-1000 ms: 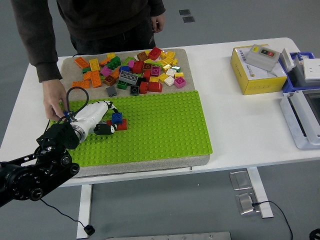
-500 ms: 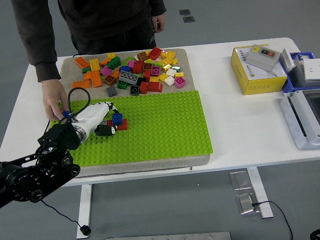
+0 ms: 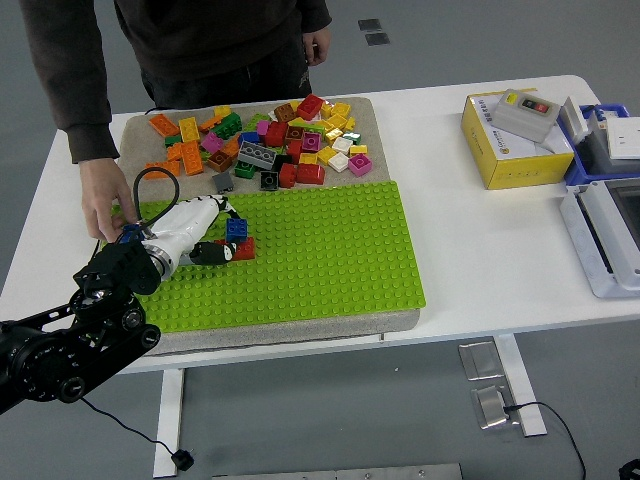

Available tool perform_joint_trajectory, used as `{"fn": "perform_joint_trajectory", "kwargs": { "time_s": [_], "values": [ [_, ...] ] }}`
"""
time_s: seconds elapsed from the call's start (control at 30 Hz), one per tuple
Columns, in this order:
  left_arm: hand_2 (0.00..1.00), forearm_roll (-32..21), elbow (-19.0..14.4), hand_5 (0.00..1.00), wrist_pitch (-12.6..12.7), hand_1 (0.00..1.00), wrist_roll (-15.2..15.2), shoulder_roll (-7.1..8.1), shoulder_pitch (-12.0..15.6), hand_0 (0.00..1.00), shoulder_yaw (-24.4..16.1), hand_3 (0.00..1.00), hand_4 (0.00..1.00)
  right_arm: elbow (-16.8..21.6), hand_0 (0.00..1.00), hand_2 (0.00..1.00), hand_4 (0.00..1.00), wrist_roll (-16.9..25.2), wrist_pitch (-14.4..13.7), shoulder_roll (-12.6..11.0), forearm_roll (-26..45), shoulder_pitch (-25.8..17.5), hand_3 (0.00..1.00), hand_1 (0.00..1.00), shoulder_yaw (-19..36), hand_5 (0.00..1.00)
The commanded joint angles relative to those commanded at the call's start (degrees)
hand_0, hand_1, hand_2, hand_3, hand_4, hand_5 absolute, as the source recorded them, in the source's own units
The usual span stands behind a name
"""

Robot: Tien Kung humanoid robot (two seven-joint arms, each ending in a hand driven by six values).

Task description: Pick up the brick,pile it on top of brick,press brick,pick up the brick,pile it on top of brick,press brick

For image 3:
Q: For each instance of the person's left hand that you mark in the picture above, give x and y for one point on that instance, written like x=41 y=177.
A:
x=317 y=47

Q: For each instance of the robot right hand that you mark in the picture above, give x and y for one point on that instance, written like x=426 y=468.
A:
x=629 y=472

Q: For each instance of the person's right hand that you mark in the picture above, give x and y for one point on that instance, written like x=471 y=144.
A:
x=102 y=190

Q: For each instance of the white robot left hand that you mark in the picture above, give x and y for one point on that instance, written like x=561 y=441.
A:
x=185 y=225

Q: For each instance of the small blue brick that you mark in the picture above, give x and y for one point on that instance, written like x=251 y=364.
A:
x=131 y=230
x=236 y=230

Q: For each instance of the orange long brick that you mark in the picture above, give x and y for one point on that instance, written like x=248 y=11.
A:
x=160 y=166
x=192 y=157

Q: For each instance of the yellow long brick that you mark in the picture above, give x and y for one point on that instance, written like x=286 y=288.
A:
x=188 y=128

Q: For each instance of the lime green studded baseplate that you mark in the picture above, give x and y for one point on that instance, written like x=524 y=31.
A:
x=325 y=250

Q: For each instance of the person's right forearm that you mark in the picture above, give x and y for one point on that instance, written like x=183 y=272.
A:
x=75 y=100

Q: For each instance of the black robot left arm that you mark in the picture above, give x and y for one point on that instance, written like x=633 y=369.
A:
x=115 y=270

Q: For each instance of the person's left forearm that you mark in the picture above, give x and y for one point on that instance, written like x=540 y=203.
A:
x=317 y=15

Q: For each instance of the small dark grey brick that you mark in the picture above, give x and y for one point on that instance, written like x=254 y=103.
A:
x=223 y=182

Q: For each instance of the red long brick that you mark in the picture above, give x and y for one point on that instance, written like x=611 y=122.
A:
x=246 y=250

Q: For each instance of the lime green flat brick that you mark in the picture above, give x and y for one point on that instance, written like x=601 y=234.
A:
x=205 y=155

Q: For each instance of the small orange brick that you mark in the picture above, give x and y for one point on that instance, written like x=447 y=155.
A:
x=174 y=151

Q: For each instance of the small dark green brick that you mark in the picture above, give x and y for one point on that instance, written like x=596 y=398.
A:
x=172 y=140

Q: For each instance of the dark brown brick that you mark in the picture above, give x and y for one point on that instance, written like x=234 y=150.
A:
x=295 y=133

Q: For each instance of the black brick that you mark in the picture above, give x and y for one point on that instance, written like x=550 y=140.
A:
x=269 y=180
x=282 y=161

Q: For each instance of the shiny green brick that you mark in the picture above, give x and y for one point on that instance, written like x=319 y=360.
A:
x=352 y=136

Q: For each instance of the small magenta brick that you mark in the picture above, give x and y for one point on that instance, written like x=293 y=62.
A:
x=261 y=129

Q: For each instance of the white brick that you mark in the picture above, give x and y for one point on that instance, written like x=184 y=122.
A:
x=338 y=161
x=342 y=144

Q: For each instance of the dark grey long brick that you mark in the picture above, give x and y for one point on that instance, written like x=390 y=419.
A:
x=256 y=154

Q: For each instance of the dark green long brick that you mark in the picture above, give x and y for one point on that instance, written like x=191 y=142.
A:
x=227 y=126

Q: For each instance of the dark floor socket cover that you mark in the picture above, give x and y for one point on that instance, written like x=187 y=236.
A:
x=369 y=25
x=377 y=39

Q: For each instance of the person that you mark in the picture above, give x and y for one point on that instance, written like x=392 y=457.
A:
x=210 y=40

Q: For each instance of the white table leg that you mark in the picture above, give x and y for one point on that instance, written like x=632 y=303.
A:
x=520 y=380
x=167 y=425

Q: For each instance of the silver floor plate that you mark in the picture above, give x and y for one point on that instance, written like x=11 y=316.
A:
x=492 y=407
x=480 y=360

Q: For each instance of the grey-brown foam mat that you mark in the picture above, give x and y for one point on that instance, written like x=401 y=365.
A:
x=300 y=332

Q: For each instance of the yellow cardboard box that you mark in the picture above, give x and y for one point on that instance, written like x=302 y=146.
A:
x=530 y=172

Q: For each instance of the small white plastic box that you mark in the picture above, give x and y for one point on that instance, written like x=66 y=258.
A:
x=572 y=120

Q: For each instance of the blue plastic bin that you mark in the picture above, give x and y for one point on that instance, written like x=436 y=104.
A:
x=575 y=172

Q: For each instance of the long metal floor strip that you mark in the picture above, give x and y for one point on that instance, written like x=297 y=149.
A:
x=340 y=472

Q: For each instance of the grey push-button switch box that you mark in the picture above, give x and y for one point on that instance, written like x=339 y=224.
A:
x=525 y=117

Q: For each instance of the white electrical enclosure box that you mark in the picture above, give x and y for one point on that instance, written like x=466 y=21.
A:
x=580 y=235

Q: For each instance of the white wall socket panel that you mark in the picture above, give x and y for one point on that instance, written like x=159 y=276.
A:
x=624 y=140

